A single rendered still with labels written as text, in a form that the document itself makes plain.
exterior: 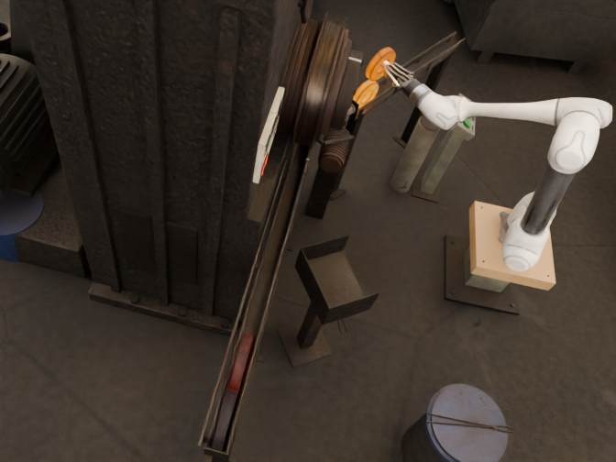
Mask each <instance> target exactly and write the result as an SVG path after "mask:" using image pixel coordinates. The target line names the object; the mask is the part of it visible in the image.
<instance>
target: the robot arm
mask: <svg viewBox="0 0 616 462"><path fill-rule="evenodd" d="M395 66H396V67H395ZM380 67H382V68H383V69H384V71H383V74H384V75H385V77H386V78H387V79H388V81H389V82H390V84H391V86H392V88H393V89H394V88H395V87H399V88H400V89H402V90H403V92H404V93H405V94H406V95H407V96H408V97H409V98H410V101H411V102H412V103H413V104H414V105H415V106H416V107H417V108H419V109H420V111H421V112H422V114H423V115H424V116H425V117H426V118H427V119H428V120H429V121H430V122H431V123H433V124H434V125H435V126H437V127H440V128H442V129H444V130H447V129H449V128H450V127H452V126H453V125H454V124H455V123H456V122H460V121H464V120H465V119H466V118H467V117H470V116H488V117H498V118H509V119H520V120H528V121H534V122H539V123H544V124H548V125H552V126H558V128H557V130H556V132H555V135H554V137H553V140H552V143H551V146H550V149H549V151H548V155H547V158H548V165H547V167H546V169H545V171H544V174H543V176H542V178H541V180H540V182H539V184H538V186H537V188H536V190H535V192H531V193H529V194H527V195H525V196H524V197H523V198H522V199H521V200H520V201H519V202H518V203H517V204H516V206H515V207H514V208H513V210H512V211H511V213H510V214H508V213H506V212H504V211H501V212H500V236H499V241H500V242H501V243H503V244H502V248H501V255H502V259H503V261H504V263H505V264H506V265H507V267H509V268H510V269H511V270H515V271H526V270H529V269H530V268H532V267H533V266H534V265H535V264H536V263H537V262H538V260H539V258H540V256H541V253H542V251H543V249H544V247H545V243H546V241H547V239H548V236H549V230H548V228H549V226H550V225H551V223H552V220H553V218H554V217H555V215H556V208H557V207H558V205H559V203H560V201H561V199H562V197H563V195H564V194H565V192H566V190H567V187H568V185H569V184H570V183H571V181H572V179H573V177H574V175H575V173H576V172H578V171H580V170H582V169H583V167H584V166H586V165H587V164H588V163H589V161H590V160H591V158H592V157H593V154H594V152H595V149H596V147H597V144H598V140H599V135H600V128H604V127H606V126H607V125H608V124H609V123H610V122H611V120H612V106H611V105H610V104H609V103H606V102H604V101H601V100H598V99H593V98H579V97H571V98H562V99H554V100H548V101H542V102H535V103H523V104H481V103H471V102H469V101H468V100H467V99H466V98H465V97H460V96H454V95H451V96H442V95H440V94H436V93H434V92H433V91H432V90H431V89H429V88H428V87H427V86H426V85H425V84H421V83H420V82H418V81H417V80H416V79H414V78H413V75H414V73H413V72H411V71H408V70H406V69H404V68H403V67H402V66H401V65H399V64H397V63H396V62H394V63H389V62H388V61H387V60H385V61H384V62H383V63H382V64H381V65H380Z"/></svg>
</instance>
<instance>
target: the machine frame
mask: <svg viewBox="0 0 616 462"><path fill-rule="evenodd" d="M17 1H18V4H19V8H20V11H21V15H22V18H23V21H24V25H25V29H26V32H27V38H28V42H29V45H30V48H31V52H32V56H33V59H34V62H35V66H36V69H37V73H38V79H39V82H40V86H41V90H42V92H43V96H44V100H45V104H46V107H47V110H48V114H49V120H50V123H51V127H52V130H53V134H54V137H55V140H56V144H57V148H58V151H59V154H60V161H61V164H62V168H63V172H64V176H65V179H66V182H67V186H68V189H69V193H70V197H71V202H72V206H73V210H74V213H75V216H76V220H77V223H78V227H79V230H80V233H81V237H82V243H83V246H84V250H85V254H86V257H87V260H88V264H89V268H90V271H91V274H92V278H93V284H92V286H91V288H90V290H89V291H88V295H89V298H90V300H93V301H96V302H99V303H106V304H109V305H113V306H116V307H120V308H123V309H127V310H130V311H133V312H137V313H141V314H146V315H150V316H154V317H158V318H160V319H164V320H168V321H172V322H174V323H178V324H182V325H188V326H191V327H195V328H199V329H202V330H205V331H209V332H212V333H216V334H219V335H223V336H229V337H230V336H231V333H232V330H233V327H234V324H235V320H236V318H237V312H238V309H239V306H240V303H241V300H242V297H243V294H244V290H245V288H246V285H247V281H248V276H249V273H250V270H251V267H252V264H253V260H254V257H255V255H256V251H257V248H258V245H259V240H260V237H261V234H262V230H263V227H264V225H265V221H266V218H267V215H268V212H269V209H270V204H271V200H272V197H273V194H274V191H275V188H276V185H277V182H278V179H279V176H280V173H281V167H282V164H283V162H284V158H285V155H286V153H288V154H289V156H288V159H287V160H286V161H287V162H286V165H285V169H284V172H283V174H286V172H287V169H288V165H289V162H290V160H291V156H292V150H293V145H292V144H291V143H292V140H291V137H292V134H287V133H284V132H281V131H277V130H276V133H275V136H274V139H273V141H272V144H271V147H270V150H269V155H268V159H267V163H266V165H265V168H264V171H263V174H262V176H261V178H260V182H259V183H254V182H253V175H254V169H255V163H256V157H257V151H258V145H259V140H260V137H261V134H262V132H263V129H264V126H265V124H266V121H267V119H268V116H269V113H270V109H271V106H272V104H273V101H274V98H275V95H276V92H277V90H278V88H279V86H280V85H281V78H282V75H283V71H284V67H285V63H286V60H287V57H288V53H289V50H290V46H291V44H292V38H293V35H294V32H295V29H296V27H297V25H298V22H299V20H300V18H301V14H300V7H298V3H299V1H300V0H17Z"/></svg>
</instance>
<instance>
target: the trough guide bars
mask: <svg viewBox="0 0 616 462"><path fill-rule="evenodd" d="M456 33H457V32H456V31H454V32H452V33H451V34H450V35H448V36H447V37H445V38H443V39H442V40H440V41H439V42H437V43H436V44H434V45H433V46H432V47H430V48H429V49H427V50H425V51H424V52H422V53H420V54H419V55H418V56H416V57H415V58H413V59H412V60H410V61H408V62H407V63H405V64H404V65H402V67H403V68H404V69H406V68H408V67H409V66H411V65H412V64H414V63H415V62H416V63H417V62H418V61H420V59H421V58H422V57H424V56H425V55H427V54H428V53H430V52H431V51H433V50H435V49H436V48H438V47H439V46H441V45H442V44H444V43H446V42H448V41H450V39H451V38H453V37H454V36H455V34H456ZM464 40H465V38H462V39H461V40H459V41H458V42H457V43H456V44H454V45H453V46H451V47H450V48H448V49H446V50H445V51H444V52H442V53H441V54H439V55H438V56H436V57H435V58H433V59H432V60H430V61H428V62H427V63H425V65H423V66H422V67H420V68H419V69H417V70H416V71H414V72H413V73H414V75H413V77H414V76H415V75H417V74H418V73H420V72H422V71H423V70H425V69H426V68H427V69H426V72H428V71H429V70H430V68H431V65H432V64H433V63H435V62H436V61H438V60H440V59H441V58H443V57H444V56H445V55H446V54H448V53H449V52H451V51H452V50H454V49H456V48H457V47H458V48H457V51H459V50H460V48H461V46H462V44H463V43H464ZM387 81H388V79H387V78H386V77H384V78H383V79H381V80H380V81H378V82H377V84H378V85H379V86H381V85H382V84H383V85H384V84H385V83H387ZM397 90H398V87H395V88H394V89H393V88H392V87H390V88H389V89H387V90H386V91H384V92H383V93H381V94H379V95H378V96H376V97H375V98H373V99H372V100H370V101H369V102H368V103H366V104H364V105H363V106H361V107H360V108H359V109H358V110H357V115H358V118H360V117H362V113H363V111H364V110H365V109H367V108H368V107H370V106H371V105H373V104H375V103H376V102H378V100H380V99H381V98H383V97H384V96H386V95H387V94H389V93H391V92H392V91H394V92H393V94H396V93H397Z"/></svg>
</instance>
